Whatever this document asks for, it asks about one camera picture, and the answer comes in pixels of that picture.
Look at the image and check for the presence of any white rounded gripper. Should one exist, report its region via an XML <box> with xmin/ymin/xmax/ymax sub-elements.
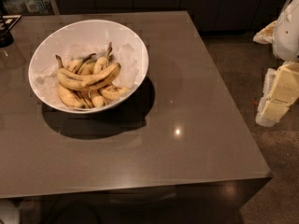
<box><xmin>255</xmin><ymin>0</ymin><xmax>299</xmax><ymax>127</ymax></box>

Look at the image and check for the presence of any long yellow banana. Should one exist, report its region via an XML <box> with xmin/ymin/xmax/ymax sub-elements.
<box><xmin>57</xmin><ymin>63</ymin><xmax>121</xmax><ymax>91</ymax></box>

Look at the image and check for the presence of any front right yellow banana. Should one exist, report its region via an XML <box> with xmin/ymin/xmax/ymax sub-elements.
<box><xmin>100</xmin><ymin>84</ymin><xmax>128</xmax><ymax>100</ymax></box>

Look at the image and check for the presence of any front middle yellow banana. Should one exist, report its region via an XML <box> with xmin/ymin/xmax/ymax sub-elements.
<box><xmin>90</xmin><ymin>91</ymin><xmax>107</xmax><ymax>107</ymax></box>

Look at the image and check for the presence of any back upright yellow banana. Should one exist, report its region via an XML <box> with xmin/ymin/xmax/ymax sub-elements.
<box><xmin>93</xmin><ymin>43</ymin><xmax>112</xmax><ymax>73</ymax></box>

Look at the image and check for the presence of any large white bowl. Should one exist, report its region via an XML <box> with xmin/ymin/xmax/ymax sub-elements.
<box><xmin>28</xmin><ymin>20</ymin><xmax>149</xmax><ymax>114</ymax></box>

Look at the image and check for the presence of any front left yellow banana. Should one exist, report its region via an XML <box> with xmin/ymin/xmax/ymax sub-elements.
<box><xmin>57</xmin><ymin>84</ymin><xmax>84</xmax><ymax>108</ymax></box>

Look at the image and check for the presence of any back left yellow banana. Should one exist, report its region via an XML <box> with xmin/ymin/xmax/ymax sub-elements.
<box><xmin>55</xmin><ymin>53</ymin><xmax>94</xmax><ymax>73</ymax></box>

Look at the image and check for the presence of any shelf with bottles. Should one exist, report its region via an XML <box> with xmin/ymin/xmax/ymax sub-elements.
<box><xmin>0</xmin><ymin>0</ymin><xmax>59</xmax><ymax>16</ymax></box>

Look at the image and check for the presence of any black object at left edge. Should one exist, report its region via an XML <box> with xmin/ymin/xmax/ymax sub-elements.
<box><xmin>0</xmin><ymin>15</ymin><xmax>21</xmax><ymax>48</ymax></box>

